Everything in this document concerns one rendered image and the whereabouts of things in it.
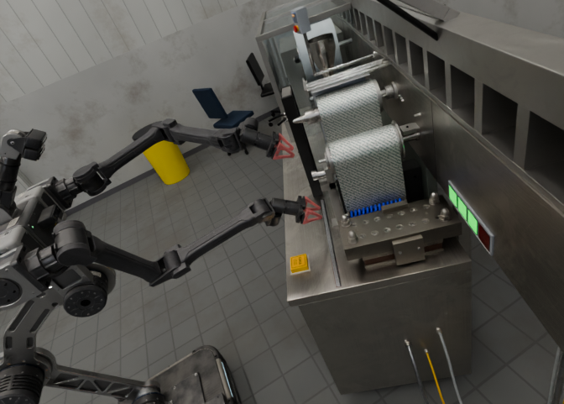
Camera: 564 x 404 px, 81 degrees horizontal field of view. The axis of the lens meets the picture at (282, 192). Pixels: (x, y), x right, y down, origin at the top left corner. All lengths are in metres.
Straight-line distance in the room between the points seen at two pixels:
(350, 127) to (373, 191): 0.29
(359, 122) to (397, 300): 0.71
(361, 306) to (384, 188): 0.46
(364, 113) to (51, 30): 4.19
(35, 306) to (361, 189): 1.33
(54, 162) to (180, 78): 1.99
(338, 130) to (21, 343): 1.53
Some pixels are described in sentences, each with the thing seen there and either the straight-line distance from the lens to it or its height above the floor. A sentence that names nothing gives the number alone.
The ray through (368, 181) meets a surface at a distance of 1.28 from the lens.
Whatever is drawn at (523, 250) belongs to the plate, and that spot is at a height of 1.28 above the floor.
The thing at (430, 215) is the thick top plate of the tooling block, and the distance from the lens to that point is 1.29.
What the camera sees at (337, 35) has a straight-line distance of 2.13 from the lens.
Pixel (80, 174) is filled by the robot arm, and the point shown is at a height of 1.50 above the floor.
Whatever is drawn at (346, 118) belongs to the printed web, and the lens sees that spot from 1.41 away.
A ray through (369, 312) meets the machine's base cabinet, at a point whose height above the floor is 0.73.
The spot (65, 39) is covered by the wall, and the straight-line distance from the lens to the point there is 5.00.
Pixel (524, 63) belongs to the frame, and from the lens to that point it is 0.68.
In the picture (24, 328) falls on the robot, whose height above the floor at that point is 1.09.
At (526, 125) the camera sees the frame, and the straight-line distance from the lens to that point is 0.71.
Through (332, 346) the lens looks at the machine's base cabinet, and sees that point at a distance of 1.57.
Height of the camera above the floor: 1.89
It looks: 33 degrees down
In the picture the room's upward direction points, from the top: 22 degrees counter-clockwise
